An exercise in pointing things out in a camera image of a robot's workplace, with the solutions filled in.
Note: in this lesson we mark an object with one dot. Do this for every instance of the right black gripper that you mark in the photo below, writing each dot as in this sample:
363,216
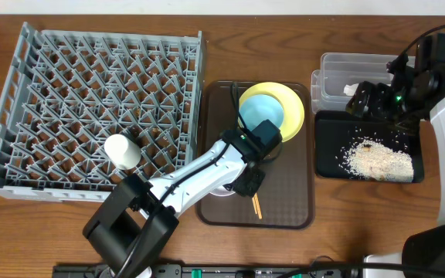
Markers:
378,92

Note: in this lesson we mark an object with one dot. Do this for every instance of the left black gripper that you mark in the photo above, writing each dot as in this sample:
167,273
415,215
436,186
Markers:
253,183

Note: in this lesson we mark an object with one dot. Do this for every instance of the white paper napkin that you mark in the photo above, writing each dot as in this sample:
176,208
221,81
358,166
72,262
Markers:
349,90

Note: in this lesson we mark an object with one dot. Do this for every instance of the white rice leftovers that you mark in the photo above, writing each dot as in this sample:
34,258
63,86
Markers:
369,158

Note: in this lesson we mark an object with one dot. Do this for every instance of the light blue bowl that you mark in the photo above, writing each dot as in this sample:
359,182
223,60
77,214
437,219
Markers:
259,108

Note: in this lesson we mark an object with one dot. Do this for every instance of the white pink cup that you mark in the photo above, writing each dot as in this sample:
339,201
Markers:
122,152

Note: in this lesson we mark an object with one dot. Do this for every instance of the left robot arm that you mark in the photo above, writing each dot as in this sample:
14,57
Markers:
134,223

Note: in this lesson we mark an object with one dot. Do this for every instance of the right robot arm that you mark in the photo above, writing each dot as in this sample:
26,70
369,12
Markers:
415,93

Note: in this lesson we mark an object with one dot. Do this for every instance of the clear plastic waste bin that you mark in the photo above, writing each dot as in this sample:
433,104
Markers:
339,70

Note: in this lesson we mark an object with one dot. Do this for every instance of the black waste tray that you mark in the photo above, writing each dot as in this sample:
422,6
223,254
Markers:
338,132

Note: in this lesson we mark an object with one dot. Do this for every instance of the grey plastic dishwasher rack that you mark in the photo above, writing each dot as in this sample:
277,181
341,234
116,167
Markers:
66,92

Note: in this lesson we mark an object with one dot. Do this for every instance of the left wooden chopstick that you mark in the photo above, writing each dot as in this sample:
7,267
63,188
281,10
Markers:
254,205

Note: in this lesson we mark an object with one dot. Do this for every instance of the wooden chopstick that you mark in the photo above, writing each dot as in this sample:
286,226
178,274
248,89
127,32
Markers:
254,205
260,216

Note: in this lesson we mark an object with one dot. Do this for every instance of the right wooden chopstick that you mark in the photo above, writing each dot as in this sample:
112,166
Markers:
260,216

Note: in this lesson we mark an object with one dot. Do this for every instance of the white small saucer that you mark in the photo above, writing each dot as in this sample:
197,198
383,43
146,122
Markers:
221,191

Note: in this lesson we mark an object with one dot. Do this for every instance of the brown plastic serving tray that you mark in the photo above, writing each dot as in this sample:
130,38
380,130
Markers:
286,195

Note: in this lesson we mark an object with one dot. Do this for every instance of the yellow round plate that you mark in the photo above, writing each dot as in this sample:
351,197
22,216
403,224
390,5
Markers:
289,100

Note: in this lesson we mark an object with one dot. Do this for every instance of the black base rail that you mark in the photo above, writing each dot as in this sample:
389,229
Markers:
178,271

